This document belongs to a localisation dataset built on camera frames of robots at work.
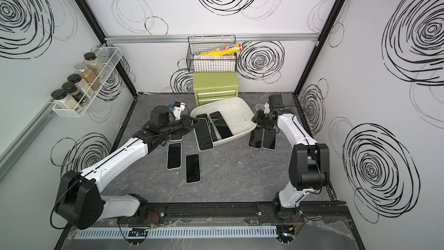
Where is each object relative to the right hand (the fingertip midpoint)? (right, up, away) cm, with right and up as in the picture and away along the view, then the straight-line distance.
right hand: (257, 120), depth 90 cm
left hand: (-28, 0, -13) cm, 31 cm away
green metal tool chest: (-26, +19, +9) cm, 33 cm away
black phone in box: (-18, -6, +10) cm, 22 cm away
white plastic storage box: (-10, +4, +20) cm, 23 cm away
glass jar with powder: (+4, +7, +9) cm, 12 cm away
